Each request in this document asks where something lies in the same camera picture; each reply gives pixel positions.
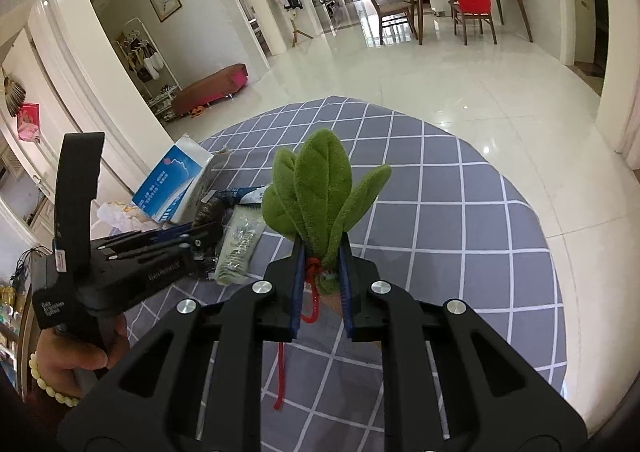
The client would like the small framed wall picture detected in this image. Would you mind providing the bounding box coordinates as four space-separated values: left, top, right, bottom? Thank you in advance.
148 0 182 23

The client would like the pink upholstered bench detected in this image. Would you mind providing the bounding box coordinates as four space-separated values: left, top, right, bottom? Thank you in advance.
171 63 249 117

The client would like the silver clear wrapper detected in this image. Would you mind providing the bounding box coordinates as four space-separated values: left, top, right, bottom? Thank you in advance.
215 209 268 285

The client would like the cream bead bracelet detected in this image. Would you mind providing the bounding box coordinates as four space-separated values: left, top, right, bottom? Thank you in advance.
29 351 81 405

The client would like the feather fan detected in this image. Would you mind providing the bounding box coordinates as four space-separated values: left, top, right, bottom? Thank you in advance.
2 67 27 115

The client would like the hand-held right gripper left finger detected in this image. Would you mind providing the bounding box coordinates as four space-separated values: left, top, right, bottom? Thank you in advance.
57 235 307 452

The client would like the wooden chair with shirt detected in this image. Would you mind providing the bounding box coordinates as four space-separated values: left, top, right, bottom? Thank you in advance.
447 0 498 46

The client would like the blue wrapper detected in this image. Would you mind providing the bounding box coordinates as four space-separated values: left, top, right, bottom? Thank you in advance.
220 186 271 205

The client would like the wooden dining chair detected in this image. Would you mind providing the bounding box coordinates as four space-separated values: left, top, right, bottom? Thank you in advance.
362 0 419 44

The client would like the blue white tissue packet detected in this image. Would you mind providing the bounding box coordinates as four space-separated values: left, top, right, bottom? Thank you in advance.
132 133 213 224

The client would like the green plush leaf toy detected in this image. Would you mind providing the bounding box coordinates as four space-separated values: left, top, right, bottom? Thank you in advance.
261 128 392 410

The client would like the grey checked tablecloth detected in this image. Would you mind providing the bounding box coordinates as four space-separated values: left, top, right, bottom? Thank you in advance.
122 95 566 452

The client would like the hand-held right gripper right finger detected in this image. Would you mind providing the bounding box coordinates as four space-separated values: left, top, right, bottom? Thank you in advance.
340 239 587 452

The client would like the dark snack wrapper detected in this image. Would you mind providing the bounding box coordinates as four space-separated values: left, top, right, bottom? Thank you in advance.
192 197 228 233

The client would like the person's left hand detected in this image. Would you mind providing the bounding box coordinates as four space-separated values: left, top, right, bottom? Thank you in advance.
30 317 131 405

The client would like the red wall decoration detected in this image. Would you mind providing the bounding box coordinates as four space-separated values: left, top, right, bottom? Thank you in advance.
17 102 41 143

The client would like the white plastic bag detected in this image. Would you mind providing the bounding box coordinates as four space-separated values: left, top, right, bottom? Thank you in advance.
96 201 143 233

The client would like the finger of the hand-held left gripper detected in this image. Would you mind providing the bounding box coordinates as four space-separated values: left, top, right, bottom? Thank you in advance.
102 227 193 253
170 225 223 278

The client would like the white clothes rack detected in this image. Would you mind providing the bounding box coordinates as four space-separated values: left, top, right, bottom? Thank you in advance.
114 17 181 124

